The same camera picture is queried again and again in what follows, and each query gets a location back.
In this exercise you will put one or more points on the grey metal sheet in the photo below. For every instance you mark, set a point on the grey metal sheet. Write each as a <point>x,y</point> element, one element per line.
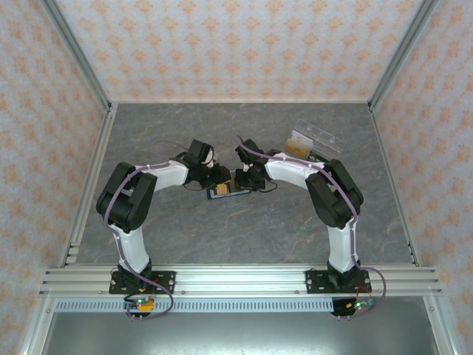
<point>240,334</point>

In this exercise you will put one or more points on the gold credit card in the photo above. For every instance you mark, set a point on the gold credit card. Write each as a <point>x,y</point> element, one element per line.
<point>222,189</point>
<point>297,148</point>

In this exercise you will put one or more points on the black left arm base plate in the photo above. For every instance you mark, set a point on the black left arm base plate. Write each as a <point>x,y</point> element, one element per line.
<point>166,282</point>

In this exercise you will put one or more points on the controller board with yellow connector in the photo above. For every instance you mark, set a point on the controller board with yellow connector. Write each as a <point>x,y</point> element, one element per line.
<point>142,305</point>

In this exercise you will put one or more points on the aluminium mounting rail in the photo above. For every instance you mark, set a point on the aluminium mounting rail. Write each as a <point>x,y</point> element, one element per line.
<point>240,281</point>

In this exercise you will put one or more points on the aluminium side rail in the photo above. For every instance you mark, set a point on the aluminium side rail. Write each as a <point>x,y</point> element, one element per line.
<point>393,177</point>
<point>92,177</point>

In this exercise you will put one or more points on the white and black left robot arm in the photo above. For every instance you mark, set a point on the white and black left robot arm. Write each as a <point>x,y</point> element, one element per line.
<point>133,251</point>

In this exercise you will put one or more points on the clear acrylic box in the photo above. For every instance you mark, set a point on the clear acrylic box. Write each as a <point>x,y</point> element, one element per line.
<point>318,135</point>

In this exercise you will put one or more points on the aluminium frame post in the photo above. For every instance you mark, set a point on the aluminium frame post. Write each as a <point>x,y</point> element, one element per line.
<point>403,55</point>
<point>77,55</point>

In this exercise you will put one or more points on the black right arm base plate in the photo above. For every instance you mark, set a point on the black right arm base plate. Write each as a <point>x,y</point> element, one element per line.
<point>316,282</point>

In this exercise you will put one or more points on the controller board with blue connector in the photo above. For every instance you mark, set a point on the controller board with blue connector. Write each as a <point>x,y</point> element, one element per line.
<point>360,305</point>

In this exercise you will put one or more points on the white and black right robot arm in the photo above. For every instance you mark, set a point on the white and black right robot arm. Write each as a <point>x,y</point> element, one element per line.
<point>340,251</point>

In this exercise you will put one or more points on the blue card holder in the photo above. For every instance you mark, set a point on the blue card holder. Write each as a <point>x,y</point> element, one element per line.
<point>236,192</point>

